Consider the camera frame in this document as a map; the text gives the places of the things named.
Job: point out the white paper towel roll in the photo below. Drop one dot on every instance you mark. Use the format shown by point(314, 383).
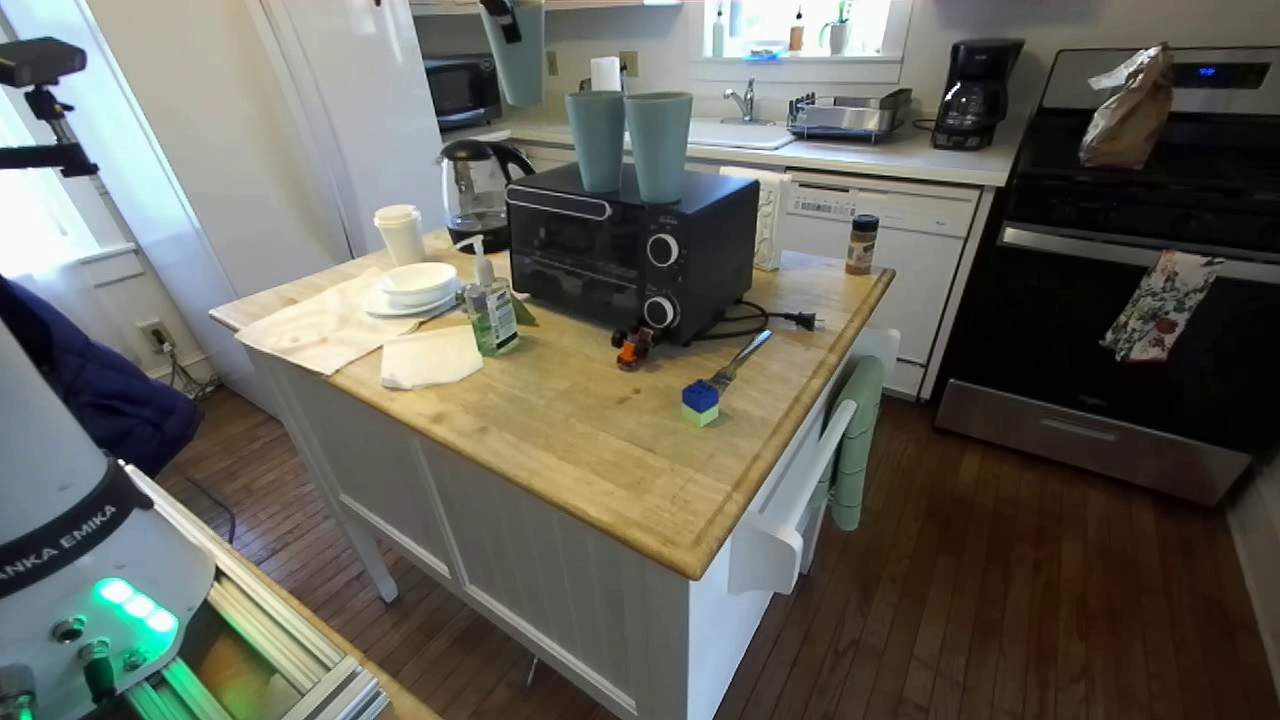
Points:
point(606, 73)

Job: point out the aluminium robot stand frame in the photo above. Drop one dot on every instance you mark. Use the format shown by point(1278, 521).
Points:
point(265, 626)

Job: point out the white lidded paper cup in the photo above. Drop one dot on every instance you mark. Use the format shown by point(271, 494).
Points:
point(398, 234)

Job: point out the clear spray bottle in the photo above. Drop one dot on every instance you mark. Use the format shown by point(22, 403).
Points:
point(836, 32)

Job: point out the green hand soap dispenser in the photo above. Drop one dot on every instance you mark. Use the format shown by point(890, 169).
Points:
point(490, 314)

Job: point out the white kitchen sink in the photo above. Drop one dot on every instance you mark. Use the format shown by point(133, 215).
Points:
point(733, 134)

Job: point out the hanging green towel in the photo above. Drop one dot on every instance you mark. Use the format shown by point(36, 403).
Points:
point(853, 443)

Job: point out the large white paper towel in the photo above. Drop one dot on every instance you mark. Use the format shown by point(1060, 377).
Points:
point(314, 333)

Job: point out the black toaster oven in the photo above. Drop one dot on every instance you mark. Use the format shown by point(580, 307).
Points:
point(625, 252)

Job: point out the pale green soap bottle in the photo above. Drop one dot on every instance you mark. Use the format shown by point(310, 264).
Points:
point(718, 28)

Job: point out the black steel oven range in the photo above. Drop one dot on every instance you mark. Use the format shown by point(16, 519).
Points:
point(1123, 283)

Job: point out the blue windowsill sponge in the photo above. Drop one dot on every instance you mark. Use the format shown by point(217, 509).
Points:
point(763, 58)

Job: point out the blue headed dish brush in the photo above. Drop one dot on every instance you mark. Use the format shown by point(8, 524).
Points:
point(703, 396)

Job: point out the black coffee maker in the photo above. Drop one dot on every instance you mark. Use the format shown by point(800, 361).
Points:
point(979, 94)

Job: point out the black microwave oven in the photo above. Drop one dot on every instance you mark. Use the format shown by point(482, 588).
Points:
point(460, 88)

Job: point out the grey dish rack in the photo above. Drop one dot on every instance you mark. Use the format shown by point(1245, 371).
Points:
point(847, 117)

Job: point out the chrome sink faucet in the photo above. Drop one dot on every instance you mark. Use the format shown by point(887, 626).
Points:
point(741, 103)

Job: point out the white wood-topped kitchen island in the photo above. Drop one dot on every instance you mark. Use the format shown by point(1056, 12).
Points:
point(574, 574)

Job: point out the white wall outlet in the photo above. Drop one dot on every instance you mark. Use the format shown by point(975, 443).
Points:
point(150, 333)

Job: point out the floral oven towel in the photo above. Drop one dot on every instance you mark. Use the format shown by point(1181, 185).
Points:
point(1158, 310)

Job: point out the white island towel rail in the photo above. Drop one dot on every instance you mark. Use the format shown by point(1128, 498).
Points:
point(800, 513)

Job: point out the orange soap bottle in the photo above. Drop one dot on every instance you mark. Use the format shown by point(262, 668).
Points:
point(799, 32)

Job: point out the dark blue jacket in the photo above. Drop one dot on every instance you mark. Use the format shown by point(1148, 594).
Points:
point(92, 386)

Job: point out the white dishwasher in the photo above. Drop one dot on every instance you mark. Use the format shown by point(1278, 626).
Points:
point(904, 252)

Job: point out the spice jar with dark lid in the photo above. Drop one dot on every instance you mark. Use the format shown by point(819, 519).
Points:
point(863, 246)

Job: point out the light blue plastic cup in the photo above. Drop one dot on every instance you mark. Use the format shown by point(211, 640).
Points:
point(598, 141)
point(656, 146)
point(523, 65)

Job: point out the white ceramic plate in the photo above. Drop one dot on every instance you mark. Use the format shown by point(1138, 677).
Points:
point(403, 310)

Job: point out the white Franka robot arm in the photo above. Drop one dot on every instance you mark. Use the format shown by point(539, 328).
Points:
point(52, 487)

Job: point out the kitchen window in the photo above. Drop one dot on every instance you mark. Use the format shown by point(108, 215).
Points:
point(800, 23)

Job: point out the black camera on tripod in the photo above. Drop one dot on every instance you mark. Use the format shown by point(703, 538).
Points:
point(42, 63)

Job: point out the brown paper bag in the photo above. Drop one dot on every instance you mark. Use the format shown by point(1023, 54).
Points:
point(1127, 115)

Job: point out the black glass electric kettle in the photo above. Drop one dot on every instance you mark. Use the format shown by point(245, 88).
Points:
point(474, 194)

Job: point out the folded white napkin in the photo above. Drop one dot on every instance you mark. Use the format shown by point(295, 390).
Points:
point(430, 361)

